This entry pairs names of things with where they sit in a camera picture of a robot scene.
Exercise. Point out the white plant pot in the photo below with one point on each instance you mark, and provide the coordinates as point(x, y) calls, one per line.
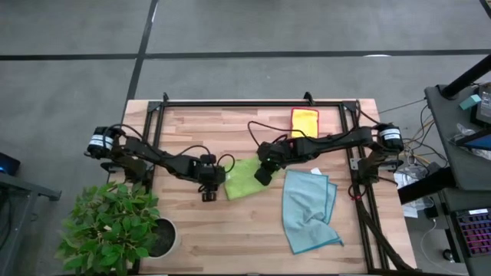
point(167, 237)

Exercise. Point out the blue-lit black device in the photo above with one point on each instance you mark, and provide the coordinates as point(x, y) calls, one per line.
point(7, 165)

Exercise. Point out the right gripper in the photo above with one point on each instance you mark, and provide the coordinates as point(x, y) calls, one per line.
point(270, 155)

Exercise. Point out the lime green microfiber towel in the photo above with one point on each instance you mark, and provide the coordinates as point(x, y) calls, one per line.
point(241, 180)

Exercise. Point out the pink plastic bin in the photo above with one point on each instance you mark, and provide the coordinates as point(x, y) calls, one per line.
point(291, 126)

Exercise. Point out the dark tablet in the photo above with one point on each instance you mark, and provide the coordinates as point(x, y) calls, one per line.
point(477, 141)

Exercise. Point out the grey metal stand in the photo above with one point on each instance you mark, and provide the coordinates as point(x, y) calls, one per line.
point(23, 191)

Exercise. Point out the blue-lit keyboard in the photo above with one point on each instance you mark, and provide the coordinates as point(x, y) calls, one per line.
point(475, 234)

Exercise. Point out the teal small box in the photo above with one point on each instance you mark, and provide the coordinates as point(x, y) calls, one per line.
point(470, 102)

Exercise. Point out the light blue microfiber towel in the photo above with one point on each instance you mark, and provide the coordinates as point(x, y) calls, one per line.
point(307, 214)

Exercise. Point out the black cart beam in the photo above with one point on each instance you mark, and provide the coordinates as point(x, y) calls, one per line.
point(426, 186)

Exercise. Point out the black aluminium table frame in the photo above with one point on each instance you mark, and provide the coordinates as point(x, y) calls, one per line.
point(249, 103)

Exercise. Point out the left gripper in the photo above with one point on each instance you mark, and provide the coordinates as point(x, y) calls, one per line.
point(209, 174)

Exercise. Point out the grey equipment cart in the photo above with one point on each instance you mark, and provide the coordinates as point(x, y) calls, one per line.
point(456, 145)

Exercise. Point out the small white tag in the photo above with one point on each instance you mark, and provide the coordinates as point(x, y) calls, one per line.
point(316, 171)

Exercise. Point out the black diagonal pole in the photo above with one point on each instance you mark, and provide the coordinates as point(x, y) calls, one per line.
point(466, 78)

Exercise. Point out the golden yellow microfiber towel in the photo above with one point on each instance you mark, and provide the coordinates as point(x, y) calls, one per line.
point(305, 122)

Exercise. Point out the white paper sheet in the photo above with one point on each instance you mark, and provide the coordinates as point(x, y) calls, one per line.
point(408, 180)

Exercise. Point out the green leafy plant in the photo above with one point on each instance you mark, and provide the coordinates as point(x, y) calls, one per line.
point(103, 226)

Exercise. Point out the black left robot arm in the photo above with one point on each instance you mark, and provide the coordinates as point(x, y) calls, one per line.
point(169, 163)

